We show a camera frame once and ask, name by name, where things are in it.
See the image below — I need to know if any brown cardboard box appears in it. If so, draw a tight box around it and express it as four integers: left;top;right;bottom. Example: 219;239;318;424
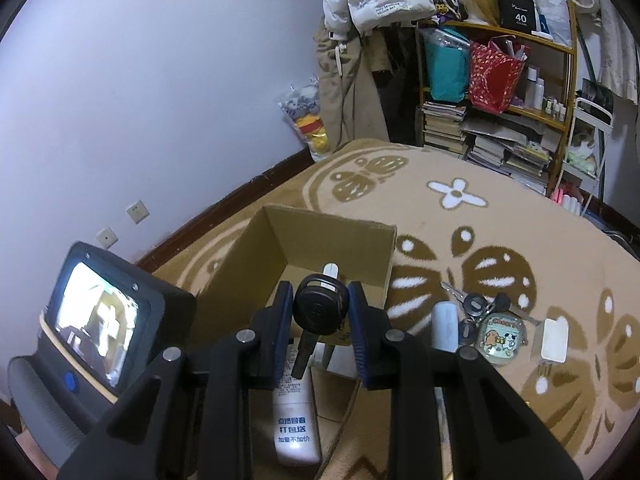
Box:
180;205;397;479

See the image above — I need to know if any beige hanging coat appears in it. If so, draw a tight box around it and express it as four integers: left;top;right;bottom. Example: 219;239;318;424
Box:
314;23;390;152

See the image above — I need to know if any lower white wall socket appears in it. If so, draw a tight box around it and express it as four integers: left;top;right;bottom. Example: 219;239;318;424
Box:
96;226;118;249

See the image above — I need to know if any black key bunch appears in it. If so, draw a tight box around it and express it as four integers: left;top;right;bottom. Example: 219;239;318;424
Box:
439;281;541;344

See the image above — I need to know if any stack of books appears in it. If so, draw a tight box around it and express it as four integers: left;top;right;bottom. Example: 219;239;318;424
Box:
461;117;552;195
421;101;466;155

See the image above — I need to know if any wooden shelf rack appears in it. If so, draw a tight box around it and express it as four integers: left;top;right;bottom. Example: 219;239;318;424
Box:
416;20;577;195

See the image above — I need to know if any white metal cart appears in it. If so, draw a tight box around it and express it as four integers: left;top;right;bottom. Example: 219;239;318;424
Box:
552;96;613;217

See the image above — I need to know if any beige patterned carpet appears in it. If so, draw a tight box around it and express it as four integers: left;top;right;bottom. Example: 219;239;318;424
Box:
150;138;640;480

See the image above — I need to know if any green cartoon earbuds case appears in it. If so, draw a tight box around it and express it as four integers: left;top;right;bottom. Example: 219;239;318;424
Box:
474;312;528;367

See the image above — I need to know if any teal storage bag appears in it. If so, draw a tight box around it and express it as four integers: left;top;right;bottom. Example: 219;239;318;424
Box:
420;27;471;104

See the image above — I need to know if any black box marked 40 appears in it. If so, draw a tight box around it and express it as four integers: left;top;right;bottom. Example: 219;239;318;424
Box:
497;0;536;34

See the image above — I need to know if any white wall socket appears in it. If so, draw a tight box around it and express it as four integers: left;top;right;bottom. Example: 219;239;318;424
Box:
126;200;150;224
96;226;118;249

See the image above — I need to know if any black car key fob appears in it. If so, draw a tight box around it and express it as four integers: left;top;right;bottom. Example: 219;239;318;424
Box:
291;273;349;379

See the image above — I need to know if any right stack of books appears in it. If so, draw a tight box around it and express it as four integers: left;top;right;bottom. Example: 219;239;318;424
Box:
461;117;552;195

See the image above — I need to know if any upper white wall socket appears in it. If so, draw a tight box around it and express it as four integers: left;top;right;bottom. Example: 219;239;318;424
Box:
126;200;150;224

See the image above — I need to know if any plastic bag with plush toys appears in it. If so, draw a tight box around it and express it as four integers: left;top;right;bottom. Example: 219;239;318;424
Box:
277;76;331;162

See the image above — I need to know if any left stack of books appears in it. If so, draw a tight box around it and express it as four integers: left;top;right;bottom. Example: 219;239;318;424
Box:
421;101;466;155

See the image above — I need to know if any white square charger box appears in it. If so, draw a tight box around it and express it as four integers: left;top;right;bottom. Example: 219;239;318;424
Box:
539;316;570;364

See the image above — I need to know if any white bottle on shelf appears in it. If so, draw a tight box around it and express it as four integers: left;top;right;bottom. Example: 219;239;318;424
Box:
533;77;544;110

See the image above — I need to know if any red gift bag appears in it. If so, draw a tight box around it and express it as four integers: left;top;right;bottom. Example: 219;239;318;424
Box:
469;35;530;114

